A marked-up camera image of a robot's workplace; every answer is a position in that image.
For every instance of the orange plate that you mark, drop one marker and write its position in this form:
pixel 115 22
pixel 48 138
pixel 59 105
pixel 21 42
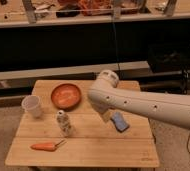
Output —
pixel 66 96

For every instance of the black box in background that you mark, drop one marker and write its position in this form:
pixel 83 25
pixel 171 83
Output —
pixel 167 57

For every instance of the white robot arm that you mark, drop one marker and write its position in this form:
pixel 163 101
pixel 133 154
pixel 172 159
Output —
pixel 169 108

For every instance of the orange toy carrot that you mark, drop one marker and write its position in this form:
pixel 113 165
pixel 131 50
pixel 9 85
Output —
pixel 48 146

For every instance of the translucent plastic cup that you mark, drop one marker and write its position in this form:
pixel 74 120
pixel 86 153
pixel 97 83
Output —
pixel 32 105

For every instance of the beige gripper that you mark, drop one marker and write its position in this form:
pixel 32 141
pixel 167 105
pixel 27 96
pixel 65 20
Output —
pixel 106 116

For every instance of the blue sponge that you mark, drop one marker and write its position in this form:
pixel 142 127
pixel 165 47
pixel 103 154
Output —
pixel 118 120

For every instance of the white patterned bottle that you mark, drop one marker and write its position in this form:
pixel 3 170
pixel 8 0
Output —
pixel 64 123

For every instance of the wooden folding table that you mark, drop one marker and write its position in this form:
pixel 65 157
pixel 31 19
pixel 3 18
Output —
pixel 94 143

